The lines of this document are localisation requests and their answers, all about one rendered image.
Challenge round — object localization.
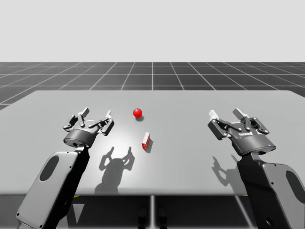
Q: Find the red and white carton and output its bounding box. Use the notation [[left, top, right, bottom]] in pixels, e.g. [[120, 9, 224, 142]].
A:
[[141, 132, 151, 150]]

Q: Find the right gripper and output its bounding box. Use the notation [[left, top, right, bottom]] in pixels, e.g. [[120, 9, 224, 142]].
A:
[[207, 108, 276, 157]]

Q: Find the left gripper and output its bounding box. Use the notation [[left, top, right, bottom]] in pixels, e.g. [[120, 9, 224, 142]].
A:
[[62, 107, 115, 148]]

